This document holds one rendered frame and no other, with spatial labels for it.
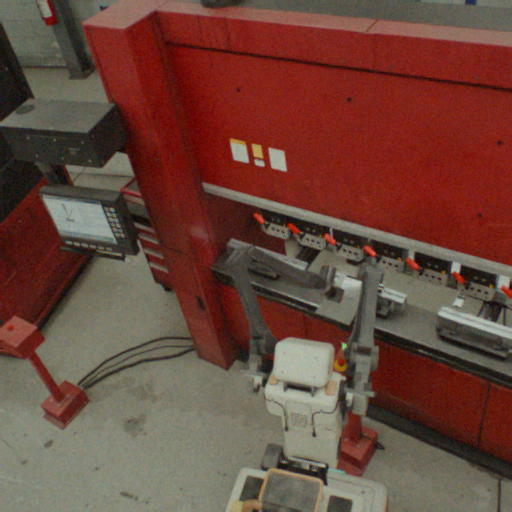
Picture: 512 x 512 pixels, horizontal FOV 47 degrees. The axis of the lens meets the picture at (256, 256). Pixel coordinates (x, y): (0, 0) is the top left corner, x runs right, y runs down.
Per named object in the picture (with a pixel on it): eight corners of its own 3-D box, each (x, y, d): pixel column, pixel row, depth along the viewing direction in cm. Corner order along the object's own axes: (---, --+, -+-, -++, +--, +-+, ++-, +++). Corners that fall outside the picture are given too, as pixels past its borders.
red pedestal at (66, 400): (42, 417, 385) (-16, 337, 329) (69, 388, 399) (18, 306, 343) (63, 430, 375) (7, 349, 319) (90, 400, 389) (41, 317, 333)
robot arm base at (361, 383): (342, 391, 225) (374, 397, 222) (345, 370, 226) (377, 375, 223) (346, 390, 234) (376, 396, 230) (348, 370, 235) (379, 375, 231)
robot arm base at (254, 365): (237, 372, 239) (265, 377, 235) (240, 352, 240) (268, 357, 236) (244, 372, 247) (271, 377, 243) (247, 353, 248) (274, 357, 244)
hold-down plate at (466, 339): (438, 338, 278) (439, 334, 276) (443, 330, 281) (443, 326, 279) (505, 361, 263) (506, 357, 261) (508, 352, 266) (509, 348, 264)
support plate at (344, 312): (315, 313, 285) (314, 311, 284) (339, 277, 300) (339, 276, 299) (348, 325, 276) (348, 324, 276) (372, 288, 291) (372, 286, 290)
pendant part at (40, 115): (63, 259, 325) (-6, 124, 268) (87, 230, 341) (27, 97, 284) (142, 273, 307) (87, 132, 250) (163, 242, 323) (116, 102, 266)
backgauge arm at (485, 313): (468, 341, 290) (471, 323, 280) (507, 259, 326) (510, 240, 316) (485, 347, 286) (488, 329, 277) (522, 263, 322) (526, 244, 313)
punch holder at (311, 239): (297, 243, 296) (294, 217, 285) (305, 232, 300) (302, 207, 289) (324, 251, 289) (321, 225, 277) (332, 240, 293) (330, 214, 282)
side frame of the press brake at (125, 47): (197, 358, 401) (80, 23, 246) (263, 276, 449) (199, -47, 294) (227, 372, 390) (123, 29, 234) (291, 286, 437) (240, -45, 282)
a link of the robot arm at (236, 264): (217, 256, 237) (231, 256, 229) (243, 244, 245) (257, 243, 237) (252, 355, 247) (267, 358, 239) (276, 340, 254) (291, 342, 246)
